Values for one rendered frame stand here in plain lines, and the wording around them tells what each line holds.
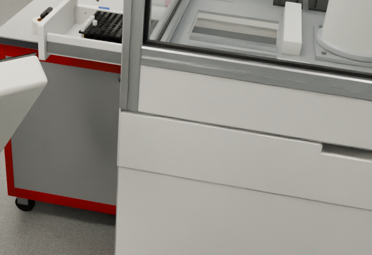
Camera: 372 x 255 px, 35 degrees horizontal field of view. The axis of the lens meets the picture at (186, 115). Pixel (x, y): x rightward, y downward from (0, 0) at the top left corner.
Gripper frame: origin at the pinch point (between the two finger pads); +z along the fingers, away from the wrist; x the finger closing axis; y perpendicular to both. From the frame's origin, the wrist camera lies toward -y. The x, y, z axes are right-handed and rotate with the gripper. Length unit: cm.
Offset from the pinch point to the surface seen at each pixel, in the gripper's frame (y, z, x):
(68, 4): -7.2, 2.6, -5.8
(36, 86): 37, -22, -96
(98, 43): 10.6, 5.6, -21.4
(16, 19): -35.7, 18.5, 9.7
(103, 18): 4.7, 4.5, -6.3
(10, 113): 31, -15, -94
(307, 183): 74, 11, -54
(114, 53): 15.2, 7.9, -20.9
